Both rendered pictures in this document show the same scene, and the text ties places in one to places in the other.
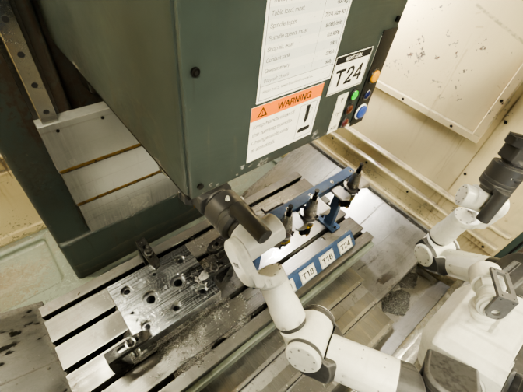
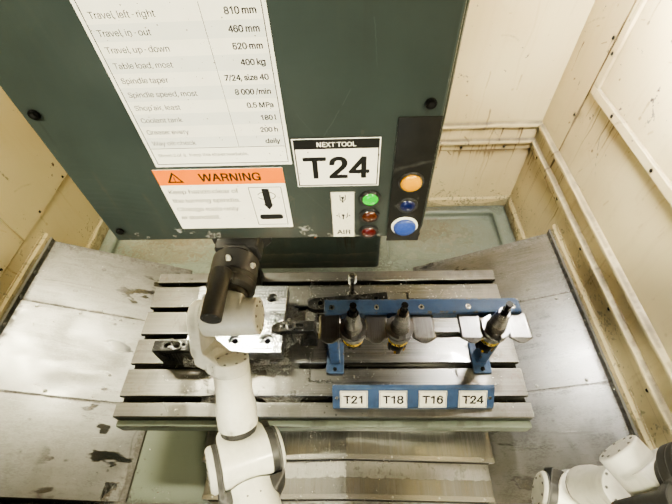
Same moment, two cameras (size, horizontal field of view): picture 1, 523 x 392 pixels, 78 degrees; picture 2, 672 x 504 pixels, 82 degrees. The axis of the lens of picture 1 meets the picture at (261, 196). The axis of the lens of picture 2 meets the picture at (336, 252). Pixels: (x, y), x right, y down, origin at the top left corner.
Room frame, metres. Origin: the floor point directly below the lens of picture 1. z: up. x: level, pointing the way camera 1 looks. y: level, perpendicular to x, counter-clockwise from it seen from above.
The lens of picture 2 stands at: (0.33, -0.38, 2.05)
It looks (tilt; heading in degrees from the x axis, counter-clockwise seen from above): 52 degrees down; 50
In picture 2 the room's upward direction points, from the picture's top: 4 degrees counter-clockwise
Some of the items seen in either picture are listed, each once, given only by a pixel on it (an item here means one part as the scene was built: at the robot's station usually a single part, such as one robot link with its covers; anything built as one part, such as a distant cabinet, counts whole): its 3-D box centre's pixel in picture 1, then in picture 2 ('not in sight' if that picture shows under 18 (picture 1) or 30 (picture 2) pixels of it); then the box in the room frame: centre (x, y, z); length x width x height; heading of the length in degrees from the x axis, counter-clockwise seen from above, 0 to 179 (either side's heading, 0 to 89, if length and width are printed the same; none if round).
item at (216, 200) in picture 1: (215, 199); (237, 253); (0.49, 0.10, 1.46); 0.13 x 0.12 x 0.10; 136
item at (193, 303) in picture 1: (165, 292); (240, 321); (0.47, 0.27, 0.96); 0.29 x 0.23 x 0.05; 136
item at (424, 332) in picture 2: (320, 207); (423, 329); (0.74, -0.20, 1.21); 0.07 x 0.05 x 0.01; 46
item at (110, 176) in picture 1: (132, 162); not in sight; (0.86, 0.50, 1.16); 0.48 x 0.05 x 0.51; 136
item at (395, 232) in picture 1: (313, 226); (474, 351); (1.02, -0.28, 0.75); 0.89 x 0.70 x 0.26; 46
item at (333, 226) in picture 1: (337, 201); (492, 337); (0.93, -0.31, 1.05); 0.10 x 0.05 x 0.30; 46
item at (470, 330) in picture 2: (341, 194); (470, 328); (0.82, -0.28, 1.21); 0.07 x 0.05 x 0.01; 46
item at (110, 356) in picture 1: (130, 348); (178, 350); (0.28, 0.31, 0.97); 0.13 x 0.03 x 0.15; 136
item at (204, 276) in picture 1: (215, 271); (294, 331); (0.57, 0.12, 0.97); 0.13 x 0.03 x 0.15; 136
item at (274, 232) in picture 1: (250, 227); (230, 301); (0.41, 0.01, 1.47); 0.11 x 0.11 x 0.11; 46
